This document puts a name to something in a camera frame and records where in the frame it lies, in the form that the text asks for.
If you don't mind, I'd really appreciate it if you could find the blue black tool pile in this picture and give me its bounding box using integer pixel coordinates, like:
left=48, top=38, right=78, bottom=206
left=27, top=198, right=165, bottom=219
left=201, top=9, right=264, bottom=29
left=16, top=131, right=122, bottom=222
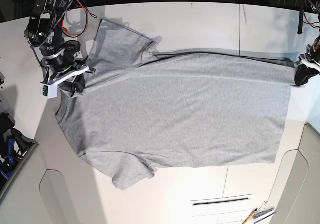
left=0, top=112, right=37, bottom=181

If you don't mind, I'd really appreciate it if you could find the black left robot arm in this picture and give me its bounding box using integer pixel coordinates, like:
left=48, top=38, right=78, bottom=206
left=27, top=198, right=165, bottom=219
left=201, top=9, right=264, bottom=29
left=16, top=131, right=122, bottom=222
left=294, top=0, right=320, bottom=86

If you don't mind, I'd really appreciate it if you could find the wooden pencil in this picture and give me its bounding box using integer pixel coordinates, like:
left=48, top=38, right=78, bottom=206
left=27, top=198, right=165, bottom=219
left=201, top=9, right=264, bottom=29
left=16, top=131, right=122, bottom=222
left=242, top=208, right=258, bottom=224

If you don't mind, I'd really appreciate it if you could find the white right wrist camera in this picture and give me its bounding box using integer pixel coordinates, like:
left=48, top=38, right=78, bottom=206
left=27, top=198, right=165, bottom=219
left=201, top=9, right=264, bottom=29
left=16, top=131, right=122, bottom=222
left=40, top=83, right=59, bottom=99

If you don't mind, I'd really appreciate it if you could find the grey T-shirt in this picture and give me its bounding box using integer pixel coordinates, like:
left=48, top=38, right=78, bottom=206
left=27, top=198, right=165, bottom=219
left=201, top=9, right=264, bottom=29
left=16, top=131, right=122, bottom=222
left=56, top=20, right=295, bottom=190

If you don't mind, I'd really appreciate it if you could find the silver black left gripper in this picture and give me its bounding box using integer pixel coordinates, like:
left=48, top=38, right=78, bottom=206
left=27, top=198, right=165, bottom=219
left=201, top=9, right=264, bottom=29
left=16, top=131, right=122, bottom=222
left=294, top=36, right=320, bottom=86

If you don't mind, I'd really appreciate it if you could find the silver binder clip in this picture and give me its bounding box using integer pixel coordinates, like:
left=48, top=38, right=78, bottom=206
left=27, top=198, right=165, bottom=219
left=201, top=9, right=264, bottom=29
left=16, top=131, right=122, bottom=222
left=252, top=201, right=275, bottom=223

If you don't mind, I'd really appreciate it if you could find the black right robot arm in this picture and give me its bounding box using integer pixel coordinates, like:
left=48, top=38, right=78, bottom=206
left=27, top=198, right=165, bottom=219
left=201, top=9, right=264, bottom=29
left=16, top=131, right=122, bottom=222
left=24, top=0, right=95, bottom=99

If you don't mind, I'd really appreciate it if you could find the white table slot plate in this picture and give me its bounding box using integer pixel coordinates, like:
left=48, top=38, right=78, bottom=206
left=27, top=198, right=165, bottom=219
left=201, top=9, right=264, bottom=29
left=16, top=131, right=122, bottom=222
left=189, top=194, right=255, bottom=224

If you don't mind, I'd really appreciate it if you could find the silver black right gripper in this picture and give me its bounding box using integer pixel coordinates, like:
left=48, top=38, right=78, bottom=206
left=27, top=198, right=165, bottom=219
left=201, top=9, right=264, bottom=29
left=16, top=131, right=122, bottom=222
left=41, top=40, right=96, bottom=97

